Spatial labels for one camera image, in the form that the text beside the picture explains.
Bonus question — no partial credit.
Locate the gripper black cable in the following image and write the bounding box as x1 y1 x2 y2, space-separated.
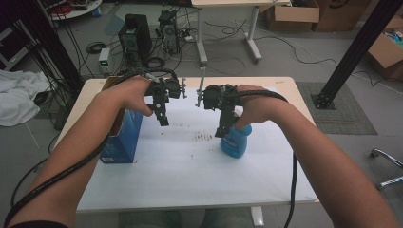
226 88 299 228
1 67 179 228

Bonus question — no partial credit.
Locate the black computer tower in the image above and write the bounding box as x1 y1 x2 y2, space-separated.
118 13 153 65

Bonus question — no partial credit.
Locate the black metal post with cables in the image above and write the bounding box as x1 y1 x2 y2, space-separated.
12 0 86 93

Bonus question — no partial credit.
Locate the cardboard box with blue contents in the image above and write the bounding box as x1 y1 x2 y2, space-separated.
366 15 403 81

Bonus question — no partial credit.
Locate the long black floor cable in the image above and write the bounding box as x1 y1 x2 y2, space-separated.
253 35 403 88

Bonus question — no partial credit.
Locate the blue plastic bottle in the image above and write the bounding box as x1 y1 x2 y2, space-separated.
220 123 254 160

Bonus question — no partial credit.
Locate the white power supply unit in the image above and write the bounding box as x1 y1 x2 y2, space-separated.
98 47 111 76

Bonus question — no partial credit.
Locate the grey floor mat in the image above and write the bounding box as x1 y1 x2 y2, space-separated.
296 81 378 136

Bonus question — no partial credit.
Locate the person's right hand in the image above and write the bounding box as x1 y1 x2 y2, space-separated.
235 85 289 131

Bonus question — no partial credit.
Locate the round white table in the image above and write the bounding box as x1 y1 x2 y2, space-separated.
37 0 104 22

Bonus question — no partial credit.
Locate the coiled black cable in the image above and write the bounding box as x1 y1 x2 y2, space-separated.
86 41 107 54

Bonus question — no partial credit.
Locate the open-sided computer tower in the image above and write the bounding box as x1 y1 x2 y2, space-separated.
157 9 181 55

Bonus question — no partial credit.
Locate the white table leg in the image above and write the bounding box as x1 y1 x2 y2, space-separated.
250 206 265 228

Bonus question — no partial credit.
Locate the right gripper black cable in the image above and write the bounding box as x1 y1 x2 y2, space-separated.
226 88 299 228

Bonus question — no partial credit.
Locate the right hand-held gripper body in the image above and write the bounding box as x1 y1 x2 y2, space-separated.
195 66 244 115

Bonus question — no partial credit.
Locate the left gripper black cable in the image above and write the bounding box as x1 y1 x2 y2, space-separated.
1 67 179 228

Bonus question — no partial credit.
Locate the person's left hand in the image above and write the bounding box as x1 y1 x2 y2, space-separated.
104 77 156 117

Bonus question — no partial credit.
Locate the grey cable plug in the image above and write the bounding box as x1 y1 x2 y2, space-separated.
144 73 161 84

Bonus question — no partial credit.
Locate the large closed cardboard box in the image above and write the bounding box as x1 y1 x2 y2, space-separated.
312 0 373 32

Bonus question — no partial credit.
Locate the white-legged wooden desk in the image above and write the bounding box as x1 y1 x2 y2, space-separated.
190 0 292 65

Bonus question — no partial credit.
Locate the small open cardboard box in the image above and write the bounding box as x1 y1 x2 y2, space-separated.
265 0 320 32

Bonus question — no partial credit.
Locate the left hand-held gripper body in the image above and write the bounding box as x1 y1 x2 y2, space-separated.
145 77 188 108

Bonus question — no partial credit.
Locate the chrome chair base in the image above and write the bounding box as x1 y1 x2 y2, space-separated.
370 147 403 191

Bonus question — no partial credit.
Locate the white cloth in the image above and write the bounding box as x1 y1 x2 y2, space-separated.
0 69 52 127

